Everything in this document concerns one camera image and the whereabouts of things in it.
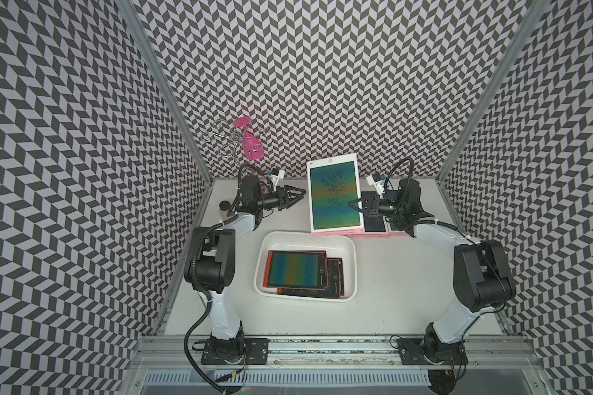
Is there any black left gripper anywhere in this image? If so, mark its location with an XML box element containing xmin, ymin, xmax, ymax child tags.
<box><xmin>256</xmin><ymin>184</ymin><xmax>306</xmax><ymax>211</ymax></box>

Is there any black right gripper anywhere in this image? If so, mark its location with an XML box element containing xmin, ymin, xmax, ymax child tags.
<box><xmin>348</xmin><ymin>194</ymin><xmax>405</xmax><ymax>217</ymax></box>

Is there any pink writing tablet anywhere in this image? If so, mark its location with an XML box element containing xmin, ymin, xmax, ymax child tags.
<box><xmin>386</xmin><ymin>216</ymin><xmax>413</xmax><ymax>236</ymax></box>
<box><xmin>350</xmin><ymin>215</ymin><xmax>390</xmax><ymax>238</ymax></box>
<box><xmin>306</xmin><ymin>153</ymin><xmax>365</xmax><ymax>236</ymax></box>

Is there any white plastic storage box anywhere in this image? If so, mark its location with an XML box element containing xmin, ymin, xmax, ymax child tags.
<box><xmin>253</xmin><ymin>230</ymin><xmax>357</xmax><ymax>302</ymax></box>

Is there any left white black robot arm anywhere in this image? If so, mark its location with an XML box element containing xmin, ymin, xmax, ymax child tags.
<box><xmin>184</xmin><ymin>175</ymin><xmax>306</xmax><ymax>360</ymax></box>

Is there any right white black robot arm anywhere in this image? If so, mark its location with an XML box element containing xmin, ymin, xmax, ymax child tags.
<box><xmin>348</xmin><ymin>175</ymin><xmax>517</xmax><ymax>365</ymax></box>

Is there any red writing tablet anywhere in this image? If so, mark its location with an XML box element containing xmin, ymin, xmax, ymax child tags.
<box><xmin>262</xmin><ymin>250</ymin><xmax>328</xmax><ymax>291</ymax></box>
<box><xmin>278</xmin><ymin>258</ymin><xmax>344</xmax><ymax>300</ymax></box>

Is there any glass spice jar black lid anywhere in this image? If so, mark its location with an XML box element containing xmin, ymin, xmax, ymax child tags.
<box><xmin>218</xmin><ymin>200</ymin><xmax>233</xmax><ymax>222</ymax></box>

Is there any chrome wire jewelry stand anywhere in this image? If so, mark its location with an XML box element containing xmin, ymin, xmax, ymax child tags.
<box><xmin>200</xmin><ymin>118</ymin><xmax>262</xmax><ymax>170</ymax></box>

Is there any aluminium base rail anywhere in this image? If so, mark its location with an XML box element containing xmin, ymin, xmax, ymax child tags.
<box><xmin>128</xmin><ymin>335</ymin><xmax>543</xmax><ymax>370</ymax></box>

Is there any aluminium corner post left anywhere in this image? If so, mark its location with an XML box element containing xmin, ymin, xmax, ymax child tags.
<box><xmin>115</xmin><ymin>0</ymin><xmax>212</xmax><ymax>184</ymax></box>

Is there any aluminium corner post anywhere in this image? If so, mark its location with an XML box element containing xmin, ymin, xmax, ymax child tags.
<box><xmin>115</xmin><ymin>0</ymin><xmax>212</xmax><ymax>184</ymax></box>
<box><xmin>436</xmin><ymin>0</ymin><xmax>551</xmax><ymax>186</ymax></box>

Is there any aluminium corner post right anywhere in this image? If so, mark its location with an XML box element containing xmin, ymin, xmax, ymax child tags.
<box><xmin>436</xmin><ymin>0</ymin><xmax>551</xmax><ymax>186</ymax></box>

